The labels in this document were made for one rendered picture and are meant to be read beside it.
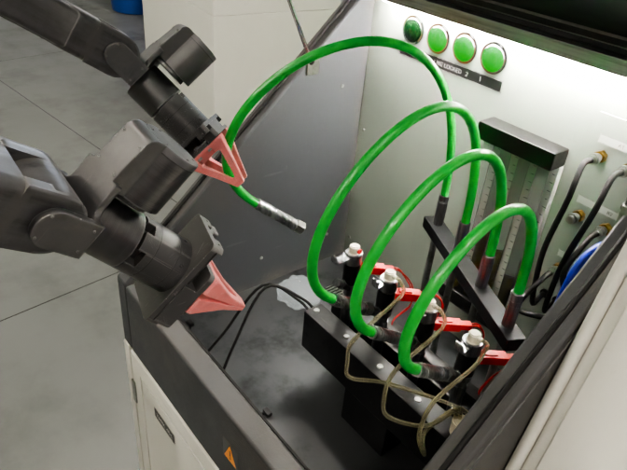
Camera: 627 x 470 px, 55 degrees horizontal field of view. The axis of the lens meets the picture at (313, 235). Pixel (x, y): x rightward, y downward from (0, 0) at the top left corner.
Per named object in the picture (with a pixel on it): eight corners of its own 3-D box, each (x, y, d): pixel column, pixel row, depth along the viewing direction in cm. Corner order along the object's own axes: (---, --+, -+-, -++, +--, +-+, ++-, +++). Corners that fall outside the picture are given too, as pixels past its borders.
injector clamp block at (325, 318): (298, 373, 111) (304, 309, 103) (340, 352, 117) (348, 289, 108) (436, 514, 90) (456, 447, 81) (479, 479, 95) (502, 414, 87)
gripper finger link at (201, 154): (261, 161, 93) (217, 116, 91) (256, 172, 86) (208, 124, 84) (230, 189, 95) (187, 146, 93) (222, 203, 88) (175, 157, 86)
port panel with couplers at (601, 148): (529, 289, 101) (589, 115, 84) (540, 283, 103) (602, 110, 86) (600, 334, 93) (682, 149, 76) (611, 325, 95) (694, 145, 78)
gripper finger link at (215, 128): (261, 160, 93) (217, 116, 91) (256, 172, 86) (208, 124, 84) (230, 189, 95) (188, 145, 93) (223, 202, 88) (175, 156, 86)
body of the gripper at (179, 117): (225, 121, 93) (189, 85, 91) (212, 133, 83) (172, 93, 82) (196, 149, 94) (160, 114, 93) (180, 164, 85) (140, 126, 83)
